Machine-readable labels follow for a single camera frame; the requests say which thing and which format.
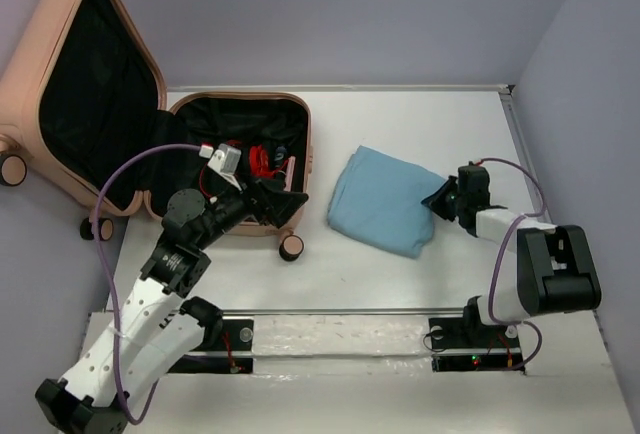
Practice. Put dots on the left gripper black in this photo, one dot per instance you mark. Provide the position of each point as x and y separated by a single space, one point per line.
270 205

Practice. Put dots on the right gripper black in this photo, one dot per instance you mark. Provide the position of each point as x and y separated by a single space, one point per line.
436 202

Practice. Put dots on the red black headphones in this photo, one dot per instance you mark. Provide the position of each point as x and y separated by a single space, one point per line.
255 159

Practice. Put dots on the light blue cloth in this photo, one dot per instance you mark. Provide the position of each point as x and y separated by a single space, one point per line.
377 200

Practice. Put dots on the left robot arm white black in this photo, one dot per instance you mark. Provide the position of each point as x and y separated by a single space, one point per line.
160 321

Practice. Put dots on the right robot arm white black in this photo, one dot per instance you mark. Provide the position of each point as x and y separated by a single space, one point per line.
540 268

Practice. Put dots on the pink flat stick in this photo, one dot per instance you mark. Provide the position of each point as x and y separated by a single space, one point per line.
289 173

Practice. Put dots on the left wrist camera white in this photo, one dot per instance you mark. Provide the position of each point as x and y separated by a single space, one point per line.
223 159

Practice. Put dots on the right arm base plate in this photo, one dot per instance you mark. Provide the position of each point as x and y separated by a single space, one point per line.
456 347

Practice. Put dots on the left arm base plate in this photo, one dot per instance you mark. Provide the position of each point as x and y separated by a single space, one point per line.
228 352

